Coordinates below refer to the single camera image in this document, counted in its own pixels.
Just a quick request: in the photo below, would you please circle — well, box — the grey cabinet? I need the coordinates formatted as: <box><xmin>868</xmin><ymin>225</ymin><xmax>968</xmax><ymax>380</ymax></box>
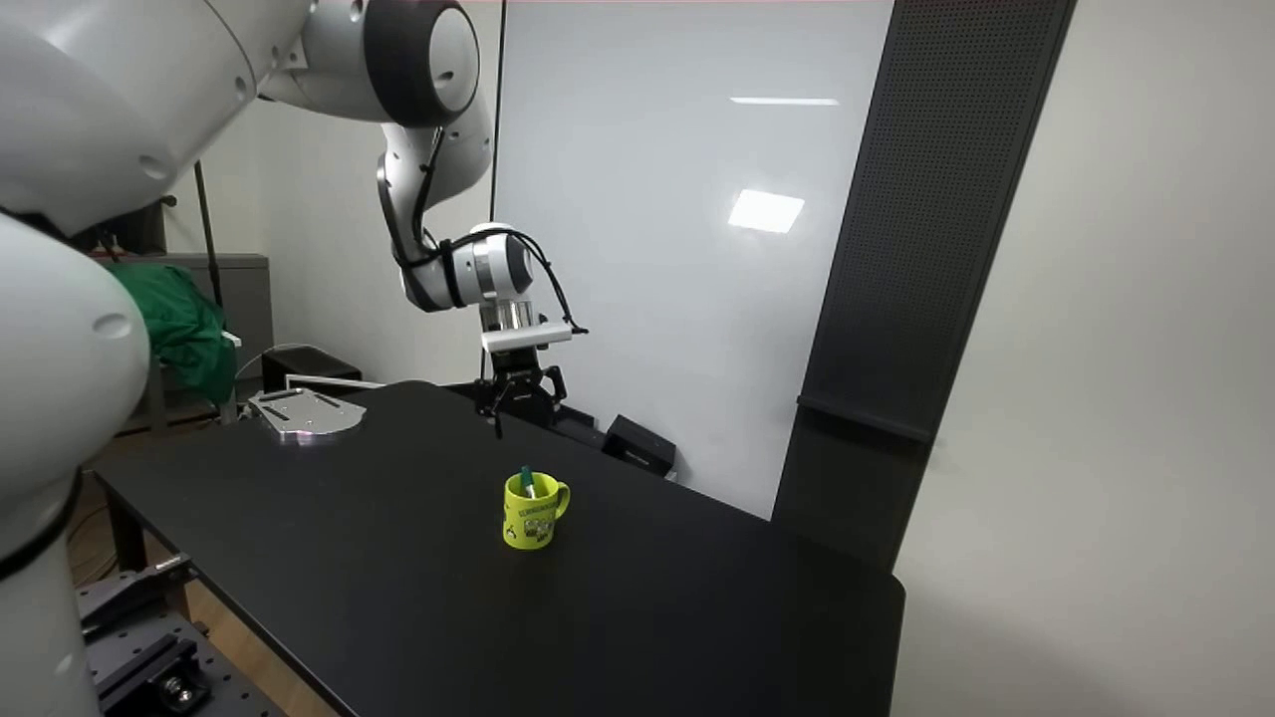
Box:
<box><xmin>197</xmin><ymin>250</ymin><xmax>280</xmax><ymax>398</ymax></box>

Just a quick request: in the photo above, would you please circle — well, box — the small black box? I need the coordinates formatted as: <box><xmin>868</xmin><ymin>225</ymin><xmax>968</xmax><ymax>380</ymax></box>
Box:
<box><xmin>600</xmin><ymin>412</ymin><xmax>682</xmax><ymax>481</ymax></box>

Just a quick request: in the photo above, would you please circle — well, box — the dark grey pillar panel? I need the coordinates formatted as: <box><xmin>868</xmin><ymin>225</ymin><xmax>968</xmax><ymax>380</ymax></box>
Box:
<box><xmin>770</xmin><ymin>0</ymin><xmax>1079</xmax><ymax>577</ymax></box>

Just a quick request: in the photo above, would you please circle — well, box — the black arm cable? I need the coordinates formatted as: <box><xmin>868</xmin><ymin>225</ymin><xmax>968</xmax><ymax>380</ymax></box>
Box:
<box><xmin>395</xmin><ymin>220</ymin><xmax>594</xmax><ymax>337</ymax></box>

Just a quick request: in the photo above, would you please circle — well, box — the black square box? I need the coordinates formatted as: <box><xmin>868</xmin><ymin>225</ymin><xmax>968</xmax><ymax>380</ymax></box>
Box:
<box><xmin>260</xmin><ymin>341</ymin><xmax>369</xmax><ymax>392</ymax></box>

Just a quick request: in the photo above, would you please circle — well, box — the green cloth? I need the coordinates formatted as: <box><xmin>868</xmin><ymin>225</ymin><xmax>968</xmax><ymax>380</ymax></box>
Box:
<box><xmin>115</xmin><ymin>264</ymin><xmax>242</xmax><ymax>407</ymax></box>

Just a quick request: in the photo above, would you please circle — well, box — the black tripod pole stand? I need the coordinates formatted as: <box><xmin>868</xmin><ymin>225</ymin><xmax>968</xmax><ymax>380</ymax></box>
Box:
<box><xmin>187</xmin><ymin>160</ymin><xmax>228</xmax><ymax>309</ymax></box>

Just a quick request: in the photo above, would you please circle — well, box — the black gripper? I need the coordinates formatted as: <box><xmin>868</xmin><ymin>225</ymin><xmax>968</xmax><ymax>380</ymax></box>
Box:
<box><xmin>481</xmin><ymin>341</ymin><xmax>574</xmax><ymax>443</ymax></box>

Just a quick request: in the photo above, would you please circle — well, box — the black table leg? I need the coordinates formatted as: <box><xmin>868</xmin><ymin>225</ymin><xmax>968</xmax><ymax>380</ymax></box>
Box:
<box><xmin>102</xmin><ymin>481</ymin><xmax>151</xmax><ymax>577</ymax></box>

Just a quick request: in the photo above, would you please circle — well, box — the large whiteboard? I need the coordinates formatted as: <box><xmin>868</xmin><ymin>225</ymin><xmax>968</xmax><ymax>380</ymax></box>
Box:
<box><xmin>480</xmin><ymin>0</ymin><xmax>897</xmax><ymax>520</ymax></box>

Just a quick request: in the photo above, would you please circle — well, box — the yellow-green mug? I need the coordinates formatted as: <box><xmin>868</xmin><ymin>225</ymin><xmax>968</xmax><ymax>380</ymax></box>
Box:
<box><xmin>499</xmin><ymin>469</ymin><xmax>574</xmax><ymax>556</ymax></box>

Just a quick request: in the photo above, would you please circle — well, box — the metal optical breadboard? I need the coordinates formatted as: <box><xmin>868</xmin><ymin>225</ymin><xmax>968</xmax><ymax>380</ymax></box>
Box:
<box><xmin>78</xmin><ymin>554</ymin><xmax>289</xmax><ymax>717</ymax></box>

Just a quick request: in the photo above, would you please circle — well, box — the white wrist camera mount plate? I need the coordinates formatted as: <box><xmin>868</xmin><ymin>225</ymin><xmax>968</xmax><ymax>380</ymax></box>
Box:
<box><xmin>480</xmin><ymin>317</ymin><xmax>581</xmax><ymax>358</ymax></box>

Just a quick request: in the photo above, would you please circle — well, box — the grey round plate device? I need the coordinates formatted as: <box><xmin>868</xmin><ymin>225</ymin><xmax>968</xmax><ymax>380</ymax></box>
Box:
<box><xmin>242</xmin><ymin>380</ymin><xmax>371</xmax><ymax>448</ymax></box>

